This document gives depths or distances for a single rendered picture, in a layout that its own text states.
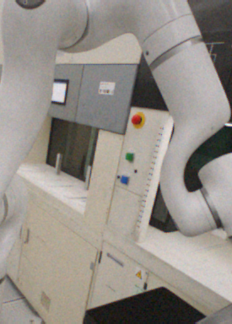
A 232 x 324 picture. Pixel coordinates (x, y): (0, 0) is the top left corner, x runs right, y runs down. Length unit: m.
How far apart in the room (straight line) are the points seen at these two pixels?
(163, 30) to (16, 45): 0.23
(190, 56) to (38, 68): 0.24
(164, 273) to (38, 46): 0.92
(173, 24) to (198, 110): 0.13
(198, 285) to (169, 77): 0.78
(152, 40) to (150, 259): 0.88
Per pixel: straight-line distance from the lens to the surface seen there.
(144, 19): 0.55
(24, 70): 0.56
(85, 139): 2.26
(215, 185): 0.56
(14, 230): 0.73
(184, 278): 1.16
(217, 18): 1.17
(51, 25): 0.52
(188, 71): 0.52
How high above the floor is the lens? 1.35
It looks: 16 degrees down
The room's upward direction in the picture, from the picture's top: 11 degrees clockwise
